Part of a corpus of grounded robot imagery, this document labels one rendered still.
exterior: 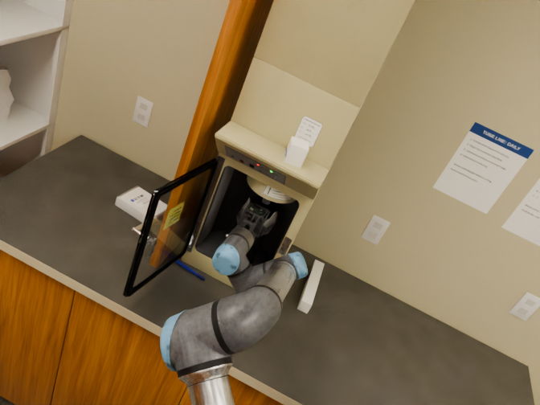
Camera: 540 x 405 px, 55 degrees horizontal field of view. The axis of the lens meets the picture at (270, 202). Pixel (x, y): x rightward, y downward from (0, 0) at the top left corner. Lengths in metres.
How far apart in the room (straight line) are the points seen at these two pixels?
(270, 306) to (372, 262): 1.07
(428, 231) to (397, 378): 0.55
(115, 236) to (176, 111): 0.57
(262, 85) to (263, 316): 0.67
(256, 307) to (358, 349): 0.84
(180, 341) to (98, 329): 0.75
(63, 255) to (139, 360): 0.42
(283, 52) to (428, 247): 1.01
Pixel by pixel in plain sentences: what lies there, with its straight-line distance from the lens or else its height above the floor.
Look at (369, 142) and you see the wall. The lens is 1.90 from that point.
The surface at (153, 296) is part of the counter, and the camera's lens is 1.70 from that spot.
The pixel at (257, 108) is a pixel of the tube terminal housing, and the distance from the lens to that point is 1.48.
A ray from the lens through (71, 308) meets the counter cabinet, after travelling 1.83.
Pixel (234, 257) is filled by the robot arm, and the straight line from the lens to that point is 1.41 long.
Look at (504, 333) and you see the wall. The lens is 2.29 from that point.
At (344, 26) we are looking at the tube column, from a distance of 1.37.
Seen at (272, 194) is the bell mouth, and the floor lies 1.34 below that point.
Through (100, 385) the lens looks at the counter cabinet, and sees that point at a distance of 2.02.
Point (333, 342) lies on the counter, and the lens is 1.83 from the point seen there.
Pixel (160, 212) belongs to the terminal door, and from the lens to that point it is 1.43.
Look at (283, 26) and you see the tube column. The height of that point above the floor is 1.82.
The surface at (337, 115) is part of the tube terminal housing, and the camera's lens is 1.43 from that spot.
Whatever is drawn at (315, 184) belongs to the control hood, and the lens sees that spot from 1.39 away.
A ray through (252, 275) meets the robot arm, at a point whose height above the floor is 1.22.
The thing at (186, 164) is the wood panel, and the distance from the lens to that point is 1.53.
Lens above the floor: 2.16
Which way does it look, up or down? 32 degrees down
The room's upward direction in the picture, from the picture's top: 24 degrees clockwise
